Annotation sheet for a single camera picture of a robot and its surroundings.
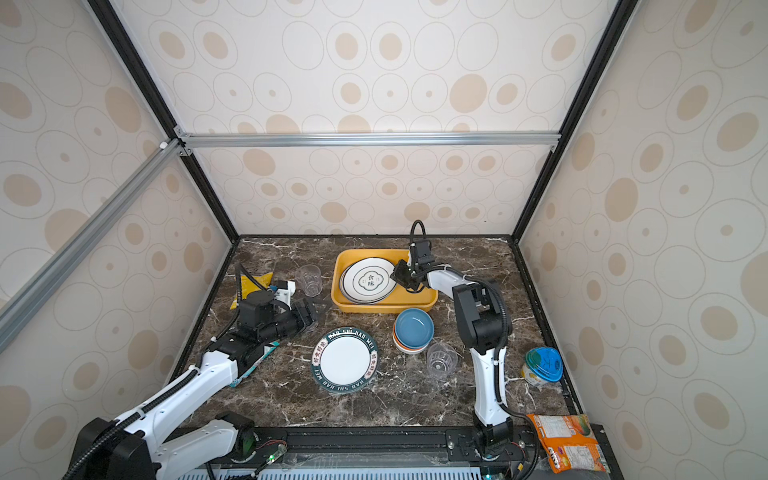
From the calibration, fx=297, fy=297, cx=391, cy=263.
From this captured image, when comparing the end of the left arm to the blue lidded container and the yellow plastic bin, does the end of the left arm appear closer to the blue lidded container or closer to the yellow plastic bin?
the yellow plastic bin

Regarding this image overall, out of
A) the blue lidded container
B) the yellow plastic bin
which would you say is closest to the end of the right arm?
the yellow plastic bin

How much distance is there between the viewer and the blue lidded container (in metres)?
0.77
